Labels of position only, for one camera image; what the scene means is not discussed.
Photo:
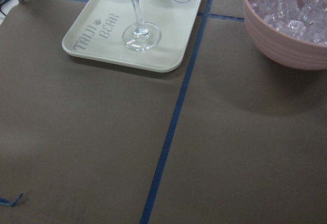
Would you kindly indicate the pile of clear ice cubes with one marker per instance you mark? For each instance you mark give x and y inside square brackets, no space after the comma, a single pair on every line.
[301,19]

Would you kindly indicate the clear wine glass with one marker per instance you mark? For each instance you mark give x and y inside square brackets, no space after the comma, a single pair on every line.
[141,36]

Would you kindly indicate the cream bear serving tray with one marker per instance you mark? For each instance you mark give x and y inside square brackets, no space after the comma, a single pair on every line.
[97,32]

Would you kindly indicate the pink bowl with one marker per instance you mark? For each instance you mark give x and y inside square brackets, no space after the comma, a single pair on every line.
[280,47]

